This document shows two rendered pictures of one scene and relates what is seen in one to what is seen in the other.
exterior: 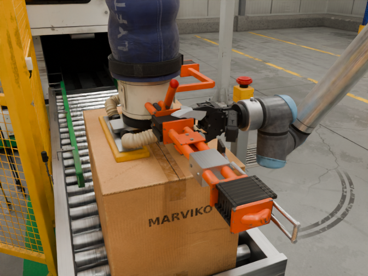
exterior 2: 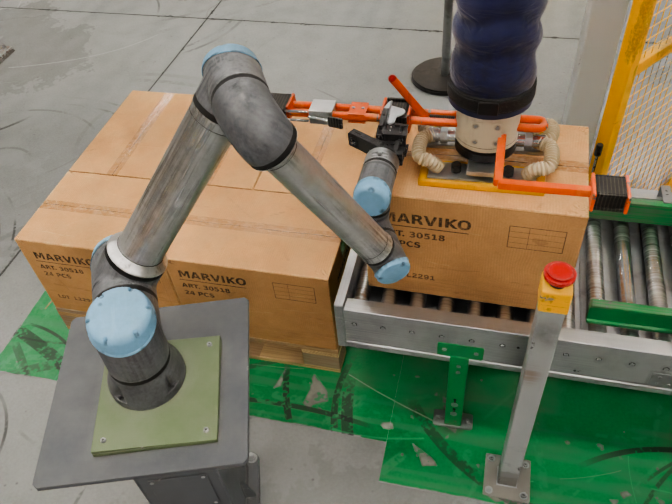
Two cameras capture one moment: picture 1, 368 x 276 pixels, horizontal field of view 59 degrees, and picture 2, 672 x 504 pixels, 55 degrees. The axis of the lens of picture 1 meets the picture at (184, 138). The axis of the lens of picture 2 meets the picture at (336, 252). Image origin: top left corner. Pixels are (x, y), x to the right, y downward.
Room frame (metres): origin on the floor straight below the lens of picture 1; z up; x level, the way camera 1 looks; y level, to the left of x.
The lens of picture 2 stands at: (1.59, -1.29, 2.14)
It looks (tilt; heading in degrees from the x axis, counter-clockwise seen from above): 46 degrees down; 129
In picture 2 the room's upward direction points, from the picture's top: 6 degrees counter-clockwise
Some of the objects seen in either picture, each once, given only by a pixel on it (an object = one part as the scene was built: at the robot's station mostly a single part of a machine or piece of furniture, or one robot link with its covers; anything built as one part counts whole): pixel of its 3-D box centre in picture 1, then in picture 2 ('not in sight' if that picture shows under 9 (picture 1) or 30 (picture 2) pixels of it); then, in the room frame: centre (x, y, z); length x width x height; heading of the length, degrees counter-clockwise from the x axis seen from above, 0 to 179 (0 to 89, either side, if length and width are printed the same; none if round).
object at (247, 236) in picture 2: not in sight; (223, 205); (-0.07, 0.03, 0.34); 1.20 x 1.00 x 0.40; 21
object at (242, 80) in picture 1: (243, 82); (559, 276); (1.38, -0.26, 1.02); 0.07 x 0.07 x 0.04
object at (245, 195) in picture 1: (239, 202); (278, 106); (0.46, -0.10, 1.07); 0.08 x 0.07 x 0.05; 22
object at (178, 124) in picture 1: (173, 125); (396, 115); (0.78, 0.03, 1.08); 0.10 x 0.08 x 0.06; 112
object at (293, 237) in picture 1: (249, 179); (291, 117); (0.53, -0.13, 1.08); 0.31 x 0.03 x 0.05; 22
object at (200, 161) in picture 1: (208, 166); (323, 112); (0.58, -0.05, 1.07); 0.07 x 0.07 x 0.04; 22
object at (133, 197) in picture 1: (152, 182); (474, 209); (1.01, 0.12, 0.75); 0.60 x 0.40 x 0.40; 20
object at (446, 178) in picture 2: not in sight; (481, 172); (1.05, 0.03, 0.97); 0.34 x 0.10 x 0.05; 22
